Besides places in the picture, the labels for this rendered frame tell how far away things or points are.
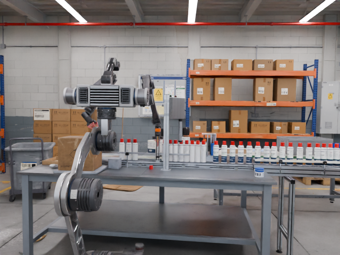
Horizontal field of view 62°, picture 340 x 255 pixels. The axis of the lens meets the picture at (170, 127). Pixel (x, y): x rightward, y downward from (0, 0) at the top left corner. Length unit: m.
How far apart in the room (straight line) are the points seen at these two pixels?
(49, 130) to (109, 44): 2.67
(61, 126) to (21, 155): 1.54
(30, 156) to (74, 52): 3.68
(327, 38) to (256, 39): 1.65
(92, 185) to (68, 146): 0.94
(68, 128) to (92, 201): 4.43
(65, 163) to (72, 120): 3.45
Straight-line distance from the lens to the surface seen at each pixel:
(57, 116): 5.99
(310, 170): 2.78
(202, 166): 2.61
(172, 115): 2.46
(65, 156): 2.50
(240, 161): 2.66
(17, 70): 8.19
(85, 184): 1.60
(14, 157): 4.68
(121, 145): 2.73
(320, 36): 7.92
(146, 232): 2.81
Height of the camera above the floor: 1.34
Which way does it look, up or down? 3 degrees down
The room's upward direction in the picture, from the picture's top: 1 degrees clockwise
